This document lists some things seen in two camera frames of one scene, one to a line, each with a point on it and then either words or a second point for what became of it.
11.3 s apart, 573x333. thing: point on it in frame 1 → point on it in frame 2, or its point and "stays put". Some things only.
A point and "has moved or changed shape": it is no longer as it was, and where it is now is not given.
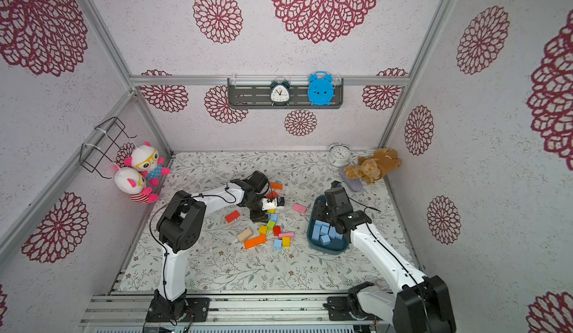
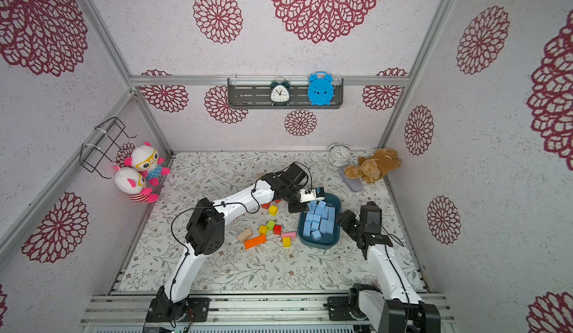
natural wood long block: x=245 y=235 stays put
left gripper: x=260 y=217 → x=301 y=207
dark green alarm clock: x=280 y=92 stays put
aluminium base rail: x=226 y=310 stays put
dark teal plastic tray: x=335 y=246 has moved or changed shape
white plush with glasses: x=145 y=159 stays put
